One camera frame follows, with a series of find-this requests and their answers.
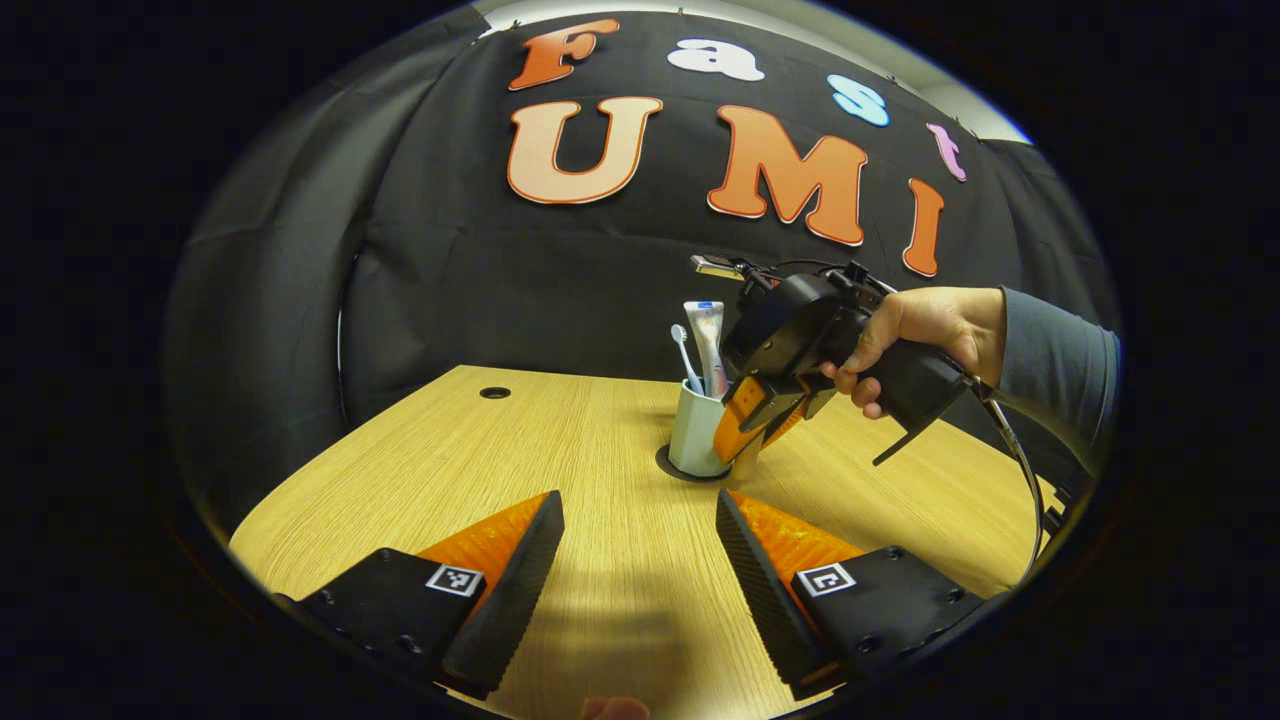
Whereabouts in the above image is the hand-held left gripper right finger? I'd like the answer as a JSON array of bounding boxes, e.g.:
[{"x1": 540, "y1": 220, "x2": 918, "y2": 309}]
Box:
[{"x1": 715, "y1": 489, "x2": 986, "y2": 701}]

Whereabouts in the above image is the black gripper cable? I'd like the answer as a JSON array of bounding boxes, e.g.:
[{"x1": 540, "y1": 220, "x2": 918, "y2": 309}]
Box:
[{"x1": 975, "y1": 385, "x2": 1049, "y2": 589}]

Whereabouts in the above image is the dark round coaster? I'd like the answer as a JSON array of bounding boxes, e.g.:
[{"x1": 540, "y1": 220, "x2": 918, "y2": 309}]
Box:
[{"x1": 655, "y1": 445, "x2": 741, "y2": 486}]

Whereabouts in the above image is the white toothpaste tube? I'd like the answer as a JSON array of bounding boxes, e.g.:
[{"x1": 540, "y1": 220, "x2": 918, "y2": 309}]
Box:
[{"x1": 684, "y1": 301, "x2": 729, "y2": 399}]

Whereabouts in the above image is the light blue cup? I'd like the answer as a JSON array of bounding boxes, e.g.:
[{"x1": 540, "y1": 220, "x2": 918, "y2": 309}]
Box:
[{"x1": 668, "y1": 380, "x2": 766, "y2": 481}]

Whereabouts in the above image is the white toothbrush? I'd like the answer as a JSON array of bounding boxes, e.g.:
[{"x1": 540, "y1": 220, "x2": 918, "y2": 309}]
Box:
[{"x1": 670, "y1": 323, "x2": 706, "y2": 396}]

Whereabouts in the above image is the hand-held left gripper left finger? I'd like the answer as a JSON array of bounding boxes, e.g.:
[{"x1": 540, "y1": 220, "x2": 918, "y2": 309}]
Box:
[{"x1": 275, "y1": 490, "x2": 566, "y2": 701}]

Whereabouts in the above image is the wooden desktop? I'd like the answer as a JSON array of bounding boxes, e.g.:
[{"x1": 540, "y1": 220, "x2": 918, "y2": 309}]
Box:
[{"x1": 228, "y1": 365, "x2": 1061, "y2": 720}]

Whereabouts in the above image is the black backdrop cloth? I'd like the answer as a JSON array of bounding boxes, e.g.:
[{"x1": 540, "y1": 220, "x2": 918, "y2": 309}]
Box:
[{"x1": 165, "y1": 5, "x2": 1121, "y2": 521}]

